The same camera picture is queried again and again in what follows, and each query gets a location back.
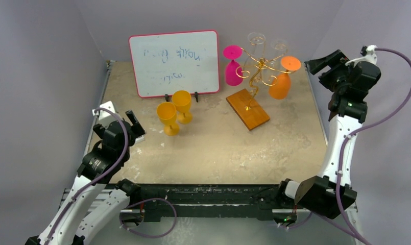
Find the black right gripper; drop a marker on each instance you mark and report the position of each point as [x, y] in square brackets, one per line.
[325, 70]

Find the black metal base frame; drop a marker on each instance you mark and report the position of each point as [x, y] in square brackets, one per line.
[263, 202]

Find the clear wine glass left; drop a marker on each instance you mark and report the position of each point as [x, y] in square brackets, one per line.
[256, 40]

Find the clear wine glass right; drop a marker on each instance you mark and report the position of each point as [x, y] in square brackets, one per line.
[280, 47]

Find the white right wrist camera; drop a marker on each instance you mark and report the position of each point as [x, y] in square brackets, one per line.
[368, 54]

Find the pink wine glass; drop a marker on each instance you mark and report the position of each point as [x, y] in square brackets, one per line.
[232, 76]

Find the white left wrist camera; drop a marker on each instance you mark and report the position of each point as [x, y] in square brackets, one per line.
[105, 118]

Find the yellow wine glass front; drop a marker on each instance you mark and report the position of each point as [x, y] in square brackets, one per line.
[167, 114]

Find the gold wire wine glass rack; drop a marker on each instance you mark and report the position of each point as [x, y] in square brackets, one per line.
[243, 102]

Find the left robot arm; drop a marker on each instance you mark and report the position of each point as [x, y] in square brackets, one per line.
[73, 223]

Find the clear wine glass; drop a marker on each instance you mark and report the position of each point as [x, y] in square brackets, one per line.
[256, 40]
[280, 47]

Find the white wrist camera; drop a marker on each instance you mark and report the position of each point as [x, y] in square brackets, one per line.
[105, 118]
[368, 54]

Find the yellow wine glass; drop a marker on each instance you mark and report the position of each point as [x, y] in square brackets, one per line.
[182, 101]
[167, 114]

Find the orange wine glass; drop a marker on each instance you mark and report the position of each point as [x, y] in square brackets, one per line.
[282, 83]

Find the red framed whiteboard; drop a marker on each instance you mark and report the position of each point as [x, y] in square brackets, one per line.
[164, 63]

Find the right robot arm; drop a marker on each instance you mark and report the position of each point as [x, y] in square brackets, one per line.
[348, 113]

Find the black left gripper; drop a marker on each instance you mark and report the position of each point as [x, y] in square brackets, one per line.
[136, 128]

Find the white plastic packaged item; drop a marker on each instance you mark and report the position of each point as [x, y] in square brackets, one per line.
[139, 139]

